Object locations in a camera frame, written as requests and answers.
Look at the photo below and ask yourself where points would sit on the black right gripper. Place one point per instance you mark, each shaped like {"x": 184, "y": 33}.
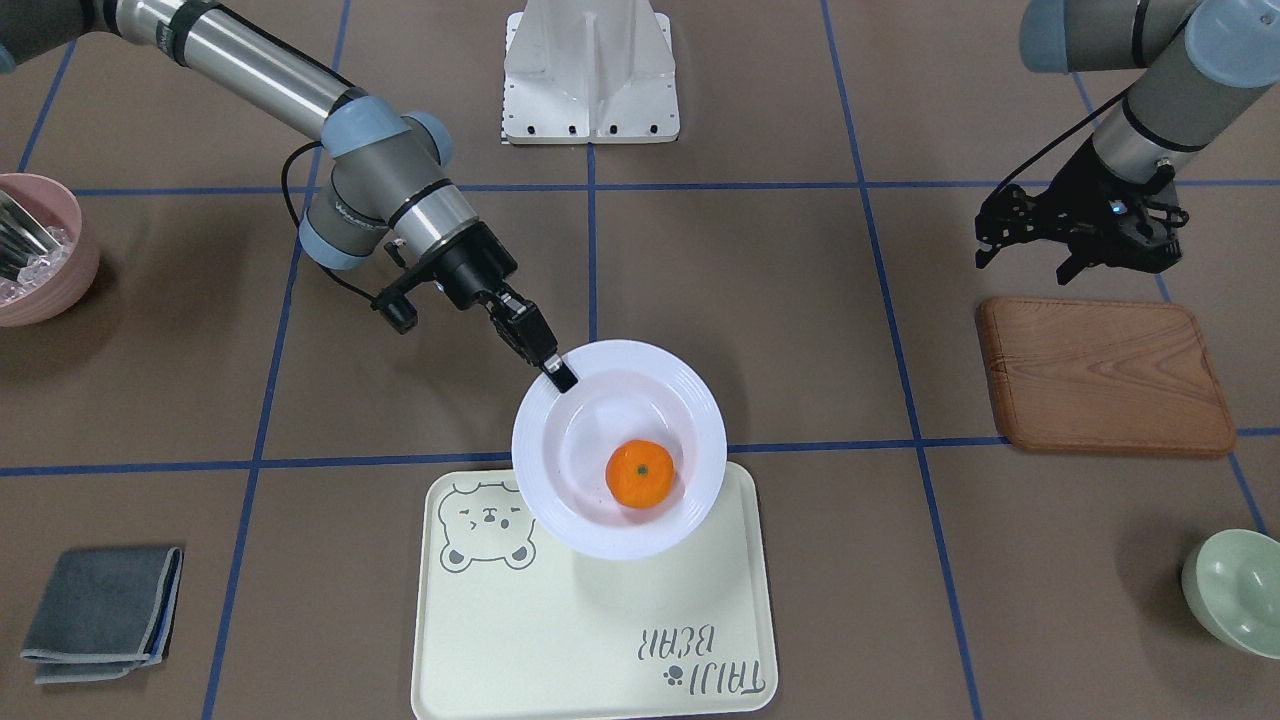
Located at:
{"x": 470, "y": 267}

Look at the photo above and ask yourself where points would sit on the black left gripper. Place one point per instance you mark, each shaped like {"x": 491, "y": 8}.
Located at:
{"x": 1082, "y": 190}

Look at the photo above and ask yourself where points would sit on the white round plate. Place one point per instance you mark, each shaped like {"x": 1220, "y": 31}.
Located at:
{"x": 562, "y": 442}

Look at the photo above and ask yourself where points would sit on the orange mandarin fruit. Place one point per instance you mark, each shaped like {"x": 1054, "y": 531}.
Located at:
{"x": 640, "y": 474}

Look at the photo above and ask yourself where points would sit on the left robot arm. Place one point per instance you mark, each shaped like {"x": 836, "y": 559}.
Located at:
{"x": 1201, "y": 65}

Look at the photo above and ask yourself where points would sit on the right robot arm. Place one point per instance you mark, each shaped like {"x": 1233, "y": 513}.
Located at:
{"x": 389, "y": 168}

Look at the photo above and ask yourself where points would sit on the brown wooden tray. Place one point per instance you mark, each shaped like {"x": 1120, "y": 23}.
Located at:
{"x": 1078, "y": 376}

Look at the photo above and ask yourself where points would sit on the cream bear print tray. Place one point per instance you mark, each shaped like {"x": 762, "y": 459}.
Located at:
{"x": 512, "y": 624}

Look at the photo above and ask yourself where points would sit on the light green bowl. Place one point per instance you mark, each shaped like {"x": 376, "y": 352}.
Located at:
{"x": 1230, "y": 582}

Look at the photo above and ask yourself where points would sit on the pink bowl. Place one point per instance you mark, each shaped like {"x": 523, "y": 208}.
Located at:
{"x": 70, "y": 277}

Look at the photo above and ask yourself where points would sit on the folded grey cloth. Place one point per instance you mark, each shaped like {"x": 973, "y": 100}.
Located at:
{"x": 104, "y": 613}

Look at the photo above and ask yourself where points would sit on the metal scoop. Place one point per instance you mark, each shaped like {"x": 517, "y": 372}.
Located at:
{"x": 31, "y": 252}

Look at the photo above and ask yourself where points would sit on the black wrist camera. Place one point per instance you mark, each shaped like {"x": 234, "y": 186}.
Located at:
{"x": 393, "y": 303}

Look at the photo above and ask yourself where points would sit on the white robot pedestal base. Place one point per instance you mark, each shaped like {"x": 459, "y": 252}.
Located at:
{"x": 589, "y": 72}

